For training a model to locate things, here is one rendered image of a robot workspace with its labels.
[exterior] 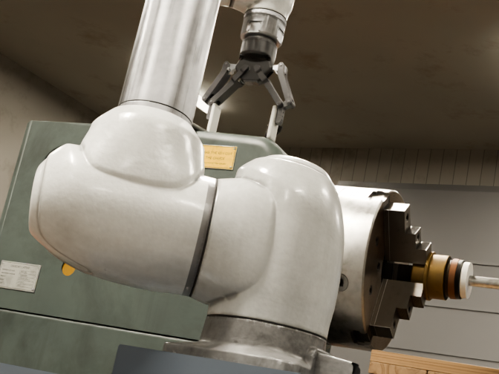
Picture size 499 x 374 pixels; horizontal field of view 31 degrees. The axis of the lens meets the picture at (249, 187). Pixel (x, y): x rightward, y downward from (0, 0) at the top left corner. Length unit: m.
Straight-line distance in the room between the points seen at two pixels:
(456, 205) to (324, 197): 8.12
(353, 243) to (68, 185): 0.70
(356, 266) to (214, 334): 0.59
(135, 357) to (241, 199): 0.23
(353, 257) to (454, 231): 7.52
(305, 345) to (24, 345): 0.81
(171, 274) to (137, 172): 0.13
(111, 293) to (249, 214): 0.66
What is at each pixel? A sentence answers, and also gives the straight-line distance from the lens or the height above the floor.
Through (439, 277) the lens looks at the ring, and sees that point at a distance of 1.71.
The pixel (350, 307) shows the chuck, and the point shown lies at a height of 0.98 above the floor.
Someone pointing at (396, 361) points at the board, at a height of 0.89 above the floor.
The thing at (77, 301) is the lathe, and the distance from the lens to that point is 1.73.
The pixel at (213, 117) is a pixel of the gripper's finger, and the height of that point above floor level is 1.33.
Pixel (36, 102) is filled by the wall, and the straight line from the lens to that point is 9.96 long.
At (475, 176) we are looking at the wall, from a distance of 9.32.
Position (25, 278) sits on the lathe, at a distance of 1.81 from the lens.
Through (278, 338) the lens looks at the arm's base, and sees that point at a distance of 1.07.
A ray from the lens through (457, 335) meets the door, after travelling 8.89.
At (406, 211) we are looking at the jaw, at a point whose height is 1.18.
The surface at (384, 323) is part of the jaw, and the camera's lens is 1.69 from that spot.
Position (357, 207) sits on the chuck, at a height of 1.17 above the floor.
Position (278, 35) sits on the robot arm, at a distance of 1.89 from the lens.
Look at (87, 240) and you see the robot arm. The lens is 1.08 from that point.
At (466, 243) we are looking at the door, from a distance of 9.07.
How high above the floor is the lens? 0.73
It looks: 15 degrees up
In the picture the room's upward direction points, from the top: 12 degrees clockwise
